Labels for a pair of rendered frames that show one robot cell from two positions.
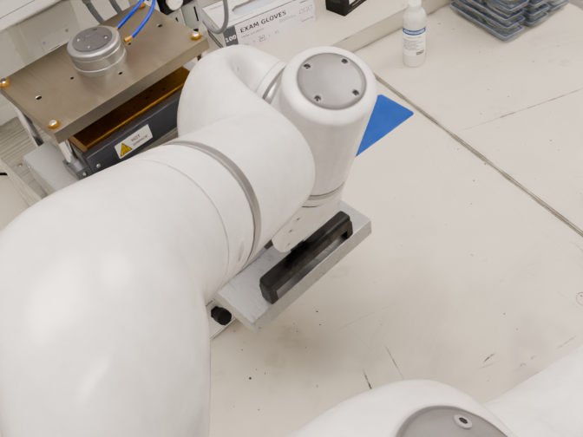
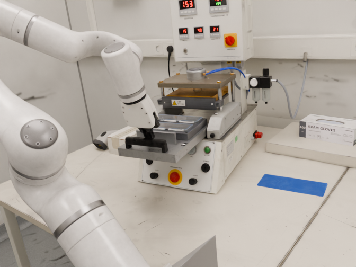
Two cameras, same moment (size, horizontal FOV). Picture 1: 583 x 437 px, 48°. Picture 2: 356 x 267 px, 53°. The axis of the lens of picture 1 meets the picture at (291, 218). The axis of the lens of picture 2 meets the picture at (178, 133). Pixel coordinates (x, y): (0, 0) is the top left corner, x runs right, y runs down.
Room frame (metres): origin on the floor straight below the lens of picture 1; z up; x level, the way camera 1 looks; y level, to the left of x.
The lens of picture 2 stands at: (0.15, -1.01, 1.40)
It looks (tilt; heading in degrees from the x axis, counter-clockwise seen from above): 20 degrees down; 64
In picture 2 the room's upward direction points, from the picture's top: 6 degrees counter-clockwise
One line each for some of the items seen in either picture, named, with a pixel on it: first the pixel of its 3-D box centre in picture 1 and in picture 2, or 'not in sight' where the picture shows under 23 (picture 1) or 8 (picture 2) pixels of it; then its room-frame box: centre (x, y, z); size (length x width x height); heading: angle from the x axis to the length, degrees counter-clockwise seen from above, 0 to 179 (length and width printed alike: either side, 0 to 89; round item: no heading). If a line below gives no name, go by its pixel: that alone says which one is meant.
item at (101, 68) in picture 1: (107, 60); (204, 82); (0.90, 0.23, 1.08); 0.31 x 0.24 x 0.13; 125
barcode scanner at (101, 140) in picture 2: not in sight; (111, 136); (0.59, 0.69, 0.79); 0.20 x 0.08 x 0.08; 24
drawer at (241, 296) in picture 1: (241, 212); (167, 134); (0.63, 0.07, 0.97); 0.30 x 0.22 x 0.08; 35
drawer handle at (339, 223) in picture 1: (307, 255); (145, 144); (0.52, -0.01, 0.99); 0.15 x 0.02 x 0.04; 125
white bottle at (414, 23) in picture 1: (414, 32); not in sight; (1.18, -0.34, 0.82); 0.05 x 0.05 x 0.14
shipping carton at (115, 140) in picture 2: not in sight; (129, 140); (0.65, 0.57, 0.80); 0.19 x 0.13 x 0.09; 24
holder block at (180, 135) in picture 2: not in sight; (172, 126); (0.67, 0.10, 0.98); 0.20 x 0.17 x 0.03; 125
